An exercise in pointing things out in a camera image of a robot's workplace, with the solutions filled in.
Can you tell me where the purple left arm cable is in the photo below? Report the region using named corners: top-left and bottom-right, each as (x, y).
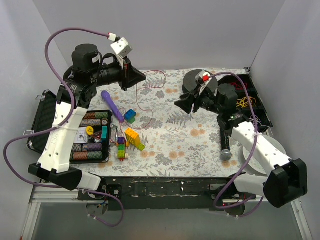
top-left (2, 27), bottom-right (125, 228)

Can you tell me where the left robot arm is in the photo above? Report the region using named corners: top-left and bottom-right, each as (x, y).
top-left (28, 41), bottom-right (146, 200)

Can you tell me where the black perforated cable spool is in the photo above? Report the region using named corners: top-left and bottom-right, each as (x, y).
top-left (182, 69), bottom-right (218, 94)

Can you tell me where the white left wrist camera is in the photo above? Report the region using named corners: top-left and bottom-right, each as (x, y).
top-left (110, 37), bottom-right (133, 62)

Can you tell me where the multicolour brick tower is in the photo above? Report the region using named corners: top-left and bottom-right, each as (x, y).
top-left (115, 136), bottom-right (130, 162)

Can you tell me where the yellow cable bundle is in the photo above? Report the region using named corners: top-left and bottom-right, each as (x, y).
top-left (236, 96), bottom-right (258, 110)

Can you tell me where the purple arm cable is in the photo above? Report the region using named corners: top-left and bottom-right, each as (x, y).
top-left (208, 72), bottom-right (265, 218)
top-left (2, 27), bottom-right (125, 228)

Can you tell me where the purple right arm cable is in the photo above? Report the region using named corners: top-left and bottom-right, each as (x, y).
top-left (208, 72), bottom-right (265, 218)

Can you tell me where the red cable bundle in bin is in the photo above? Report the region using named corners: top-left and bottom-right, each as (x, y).
top-left (229, 81), bottom-right (250, 91)

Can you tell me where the yellow round chip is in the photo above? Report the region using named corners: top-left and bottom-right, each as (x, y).
top-left (85, 126), bottom-right (95, 136)

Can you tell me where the yellow and green brick build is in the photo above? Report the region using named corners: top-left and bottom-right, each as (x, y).
top-left (124, 127), bottom-right (146, 151)

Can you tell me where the white cable bundle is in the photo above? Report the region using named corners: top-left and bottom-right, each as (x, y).
top-left (252, 115), bottom-right (268, 131)

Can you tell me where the black sparkly microphone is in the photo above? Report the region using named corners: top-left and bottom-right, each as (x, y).
top-left (217, 116), bottom-right (232, 162)

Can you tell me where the floral patterned table mat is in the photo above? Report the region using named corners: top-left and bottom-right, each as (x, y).
top-left (77, 69), bottom-right (241, 177)

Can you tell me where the teal block in case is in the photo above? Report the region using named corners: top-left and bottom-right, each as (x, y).
top-left (101, 125), bottom-right (108, 142)

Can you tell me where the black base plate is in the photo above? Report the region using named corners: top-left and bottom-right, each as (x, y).
top-left (77, 176), bottom-right (257, 211)

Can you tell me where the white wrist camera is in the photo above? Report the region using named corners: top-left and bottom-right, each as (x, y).
top-left (110, 37), bottom-right (133, 62)
top-left (195, 70), bottom-right (212, 94)

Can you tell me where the aluminium frame rail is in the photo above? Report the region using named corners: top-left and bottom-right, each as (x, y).
top-left (29, 187), bottom-right (79, 204)

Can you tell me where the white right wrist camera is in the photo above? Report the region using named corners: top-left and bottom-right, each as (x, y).
top-left (195, 70), bottom-right (212, 94)

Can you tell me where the purple plastic cylinder toy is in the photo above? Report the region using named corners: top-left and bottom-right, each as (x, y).
top-left (101, 90), bottom-right (125, 123)

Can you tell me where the black three-compartment bin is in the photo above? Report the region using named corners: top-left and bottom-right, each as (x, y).
top-left (218, 73), bottom-right (273, 133)

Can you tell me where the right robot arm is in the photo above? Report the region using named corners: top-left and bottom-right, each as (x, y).
top-left (174, 84), bottom-right (308, 208)

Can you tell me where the black poker chip case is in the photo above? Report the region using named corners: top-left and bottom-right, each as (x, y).
top-left (31, 90), bottom-right (113, 164)

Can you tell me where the blue and green brick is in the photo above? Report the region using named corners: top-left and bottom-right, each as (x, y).
top-left (123, 109), bottom-right (137, 124)

